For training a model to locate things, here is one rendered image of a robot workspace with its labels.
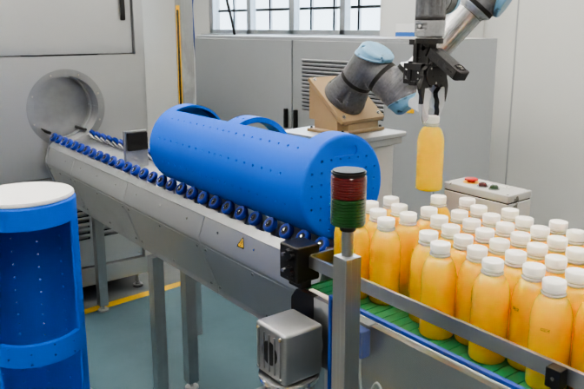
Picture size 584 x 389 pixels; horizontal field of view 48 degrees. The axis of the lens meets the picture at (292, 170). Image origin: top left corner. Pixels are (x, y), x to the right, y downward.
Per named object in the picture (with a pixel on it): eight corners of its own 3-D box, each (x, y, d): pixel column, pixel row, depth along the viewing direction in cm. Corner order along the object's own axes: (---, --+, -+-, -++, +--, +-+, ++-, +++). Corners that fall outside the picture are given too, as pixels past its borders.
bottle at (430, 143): (436, 194, 167) (440, 124, 163) (411, 190, 170) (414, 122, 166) (446, 187, 172) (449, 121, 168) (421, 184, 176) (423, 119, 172)
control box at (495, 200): (466, 210, 184) (467, 174, 182) (528, 227, 169) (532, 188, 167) (442, 217, 178) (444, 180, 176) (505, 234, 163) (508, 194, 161)
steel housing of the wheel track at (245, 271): (102, 194, 355) (98, 131, 347) (393, 344, 186) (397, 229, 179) (48, 201, 338) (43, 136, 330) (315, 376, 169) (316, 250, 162)
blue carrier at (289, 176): (217, 175, 252) (217, 102, 246) (380, 231, 184) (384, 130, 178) (149, 184, 235) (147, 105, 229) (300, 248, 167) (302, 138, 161)
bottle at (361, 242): (374, 297, 150) (377, 223, 147) (351, 303, 147) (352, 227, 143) (356, 286, 156) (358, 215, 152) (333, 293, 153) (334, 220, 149)
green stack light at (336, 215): (348, 216, 122) (349, 190, 121) (373, 224, 117) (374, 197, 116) (322, 222, 118) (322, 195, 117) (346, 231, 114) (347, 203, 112)
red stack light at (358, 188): (349, 190, 121) (349, 169, 120) (374, 197, 116) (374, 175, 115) (322, 195, 117) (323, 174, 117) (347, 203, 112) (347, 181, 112)
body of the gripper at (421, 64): (421, 84, 173) (424, 37, 170) (447, 87, 166) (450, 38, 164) (401, 86, 169) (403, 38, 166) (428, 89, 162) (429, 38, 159)
